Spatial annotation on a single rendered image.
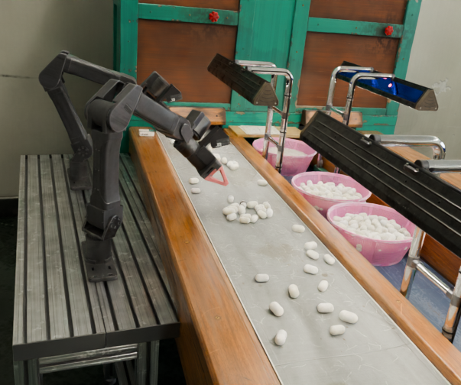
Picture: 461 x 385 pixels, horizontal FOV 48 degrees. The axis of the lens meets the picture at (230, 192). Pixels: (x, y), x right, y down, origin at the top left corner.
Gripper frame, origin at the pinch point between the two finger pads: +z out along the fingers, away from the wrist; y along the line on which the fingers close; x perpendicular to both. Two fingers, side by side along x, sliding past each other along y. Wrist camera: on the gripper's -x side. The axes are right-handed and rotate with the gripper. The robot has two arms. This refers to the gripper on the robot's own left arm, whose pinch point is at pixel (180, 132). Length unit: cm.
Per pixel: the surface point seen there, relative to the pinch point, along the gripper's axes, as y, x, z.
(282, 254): -72, 0, 18
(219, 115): 37.2, -13.4, 19.8
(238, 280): -83, 9, 7
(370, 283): -91, -11, 27
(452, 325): -111, -17, 30
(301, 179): -21.4, -17.8, 37.3
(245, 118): 42, -21, 32
